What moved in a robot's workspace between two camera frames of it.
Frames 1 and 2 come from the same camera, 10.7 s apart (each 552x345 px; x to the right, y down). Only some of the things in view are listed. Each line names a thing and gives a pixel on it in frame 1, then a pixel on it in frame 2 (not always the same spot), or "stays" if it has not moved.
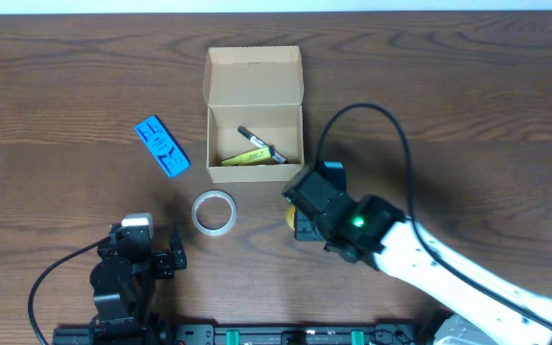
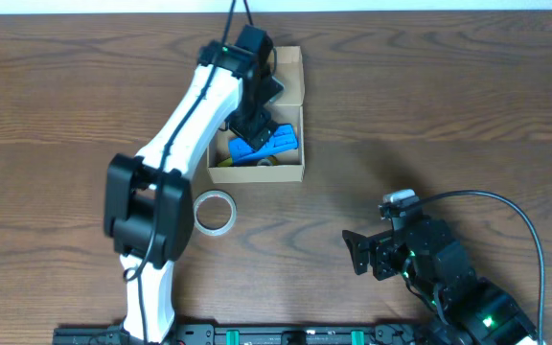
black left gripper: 167,260 to 253,123
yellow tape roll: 289,216 to 269,161
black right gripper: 302,232 to 381,247
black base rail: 252,333 stays
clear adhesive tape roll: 219,194 stays
